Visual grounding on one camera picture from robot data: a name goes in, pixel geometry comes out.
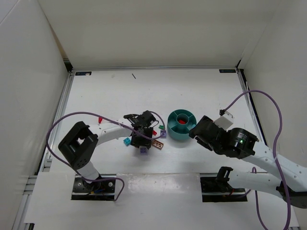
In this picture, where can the lavender inverted square lego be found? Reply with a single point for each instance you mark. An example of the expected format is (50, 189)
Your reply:
(163, 134)

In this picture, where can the blue corner label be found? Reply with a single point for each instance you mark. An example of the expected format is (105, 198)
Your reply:
(83, 73)
(227, 70)

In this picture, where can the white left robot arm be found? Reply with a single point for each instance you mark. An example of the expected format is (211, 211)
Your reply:
(80, 142)

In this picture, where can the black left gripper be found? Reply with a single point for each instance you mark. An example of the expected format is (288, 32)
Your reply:
(140, 140)

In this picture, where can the small teal lego brick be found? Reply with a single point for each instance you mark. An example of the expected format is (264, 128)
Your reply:
(127, 141)

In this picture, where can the blue right corner label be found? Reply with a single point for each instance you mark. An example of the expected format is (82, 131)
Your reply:
(227, 70)

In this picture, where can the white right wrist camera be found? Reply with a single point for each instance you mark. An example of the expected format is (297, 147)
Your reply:
(225, 120)

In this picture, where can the lavender square lego brick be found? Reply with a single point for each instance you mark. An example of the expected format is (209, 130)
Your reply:
(143, 150)

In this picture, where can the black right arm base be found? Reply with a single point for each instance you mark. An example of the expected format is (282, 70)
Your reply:
(216, 189)

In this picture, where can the teal round divided container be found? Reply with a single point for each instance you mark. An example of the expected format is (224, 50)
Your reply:
(177, 131)

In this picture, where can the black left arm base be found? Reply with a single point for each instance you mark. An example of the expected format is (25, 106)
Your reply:
(96, 191)

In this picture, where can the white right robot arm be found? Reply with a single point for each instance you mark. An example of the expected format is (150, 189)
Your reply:
(283, 178)

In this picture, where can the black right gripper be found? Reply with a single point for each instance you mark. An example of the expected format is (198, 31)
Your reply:
(201, 129)

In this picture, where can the blue left corner label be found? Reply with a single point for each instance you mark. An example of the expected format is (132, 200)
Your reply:
(83, 73)

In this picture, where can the brown inverted lego plate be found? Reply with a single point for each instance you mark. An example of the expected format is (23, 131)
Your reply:
(157, 144)

